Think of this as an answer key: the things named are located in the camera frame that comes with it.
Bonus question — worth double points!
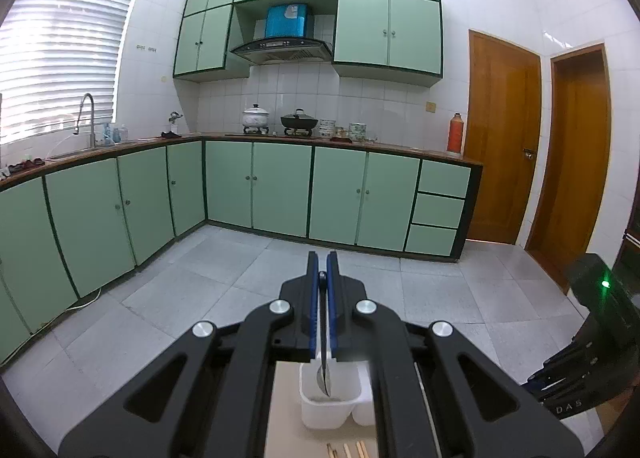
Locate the green drawer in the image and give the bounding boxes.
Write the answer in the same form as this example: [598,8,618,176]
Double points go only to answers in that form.
[417,159,472,199]
[412,192,467,229]
[404,224,460,257]

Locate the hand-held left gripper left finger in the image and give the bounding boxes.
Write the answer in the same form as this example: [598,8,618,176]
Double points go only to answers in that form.
[57,252,321,458]

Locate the white plastic utensil holder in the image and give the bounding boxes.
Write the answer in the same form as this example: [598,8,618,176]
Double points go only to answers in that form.
[299,360,376,431]

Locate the white window blinds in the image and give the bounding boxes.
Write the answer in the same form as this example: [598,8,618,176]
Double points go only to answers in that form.
[0,0,146,146]

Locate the plain wooden door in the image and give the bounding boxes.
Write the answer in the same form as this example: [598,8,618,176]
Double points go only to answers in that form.
[525,42,613,295]

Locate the blue box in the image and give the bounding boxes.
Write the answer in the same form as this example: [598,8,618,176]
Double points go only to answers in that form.
[265,2,315,39]

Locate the white floor cable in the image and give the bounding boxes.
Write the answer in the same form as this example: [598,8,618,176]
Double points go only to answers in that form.
[0,285,103,369]

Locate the black handled metal utensil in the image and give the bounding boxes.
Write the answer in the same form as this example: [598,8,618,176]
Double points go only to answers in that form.
[315,272,335,398]

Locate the green corner wall cabinet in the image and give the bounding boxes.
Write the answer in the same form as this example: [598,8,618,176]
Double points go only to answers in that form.
[172,0,251,83]

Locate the large green wall cabinet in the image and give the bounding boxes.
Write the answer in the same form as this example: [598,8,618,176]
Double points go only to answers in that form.
[332,0,444,88]

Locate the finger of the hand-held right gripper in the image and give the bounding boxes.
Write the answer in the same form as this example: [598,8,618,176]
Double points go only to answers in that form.
[542,344,597,370]
[526,367,593,391]

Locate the green base cabinets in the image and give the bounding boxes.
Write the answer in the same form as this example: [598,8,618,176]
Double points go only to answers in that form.
[0,135,485,364]

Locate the gas stove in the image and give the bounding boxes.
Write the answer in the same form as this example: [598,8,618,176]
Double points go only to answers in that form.
[241,125,321,137]

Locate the black lidded wok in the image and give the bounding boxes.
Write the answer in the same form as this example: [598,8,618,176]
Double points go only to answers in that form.
[280,108,319,131]

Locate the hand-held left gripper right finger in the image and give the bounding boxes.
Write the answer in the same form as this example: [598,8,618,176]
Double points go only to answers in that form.
[326,251,585,458]

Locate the white lidded pot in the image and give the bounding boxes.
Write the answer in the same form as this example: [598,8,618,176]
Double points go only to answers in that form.
[242,104,272,129]

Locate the orange thermos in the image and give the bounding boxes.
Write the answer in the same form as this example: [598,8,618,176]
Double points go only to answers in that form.
[446,112,463,155]

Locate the wooden door with handle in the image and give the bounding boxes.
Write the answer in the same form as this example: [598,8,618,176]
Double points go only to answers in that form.
[466,29,543,246]

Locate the chrome kitchen faucet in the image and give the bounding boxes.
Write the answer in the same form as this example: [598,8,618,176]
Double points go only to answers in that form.
[74,92,98,149]

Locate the black range hood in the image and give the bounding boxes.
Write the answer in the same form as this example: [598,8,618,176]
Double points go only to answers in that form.
[229,36,333,64]

